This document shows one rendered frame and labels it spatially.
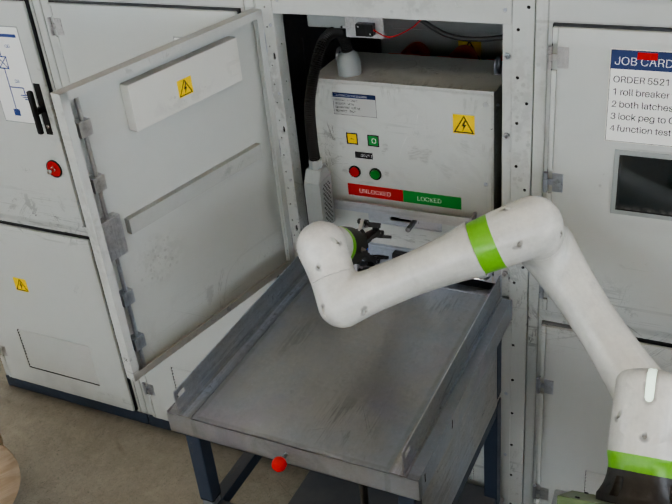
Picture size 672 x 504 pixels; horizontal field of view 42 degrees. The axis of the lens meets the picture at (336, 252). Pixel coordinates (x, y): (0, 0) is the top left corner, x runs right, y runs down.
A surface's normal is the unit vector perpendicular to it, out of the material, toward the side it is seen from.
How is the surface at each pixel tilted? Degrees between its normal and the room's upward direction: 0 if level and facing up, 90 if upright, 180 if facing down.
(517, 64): 90
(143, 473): 0
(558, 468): 90
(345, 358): 0
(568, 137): 90
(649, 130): 90
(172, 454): 0
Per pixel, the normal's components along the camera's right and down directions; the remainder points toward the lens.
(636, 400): -0.60, -0.25
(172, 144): 0.80, 0.25
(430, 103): -0.43, 0.50
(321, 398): -0.09, -0.85
